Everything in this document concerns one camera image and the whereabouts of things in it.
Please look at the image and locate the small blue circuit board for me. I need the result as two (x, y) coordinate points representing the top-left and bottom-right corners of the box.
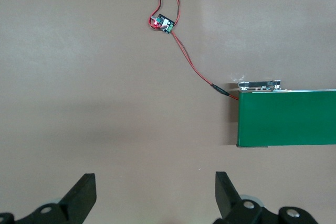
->
(151, 13), (175, 36)

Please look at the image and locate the red black conveyor cable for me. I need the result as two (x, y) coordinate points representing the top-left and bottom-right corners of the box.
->
(147, 0), (240, 101)

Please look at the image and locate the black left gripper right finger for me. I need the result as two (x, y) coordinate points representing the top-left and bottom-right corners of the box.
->
(213, 171), (320, 224)

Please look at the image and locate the green conveyor belt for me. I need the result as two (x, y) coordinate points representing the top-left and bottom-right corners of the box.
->
(236, 79), (336, 149)

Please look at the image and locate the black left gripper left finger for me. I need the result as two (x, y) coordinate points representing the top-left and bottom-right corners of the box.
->
(0, 173), (97, 224)

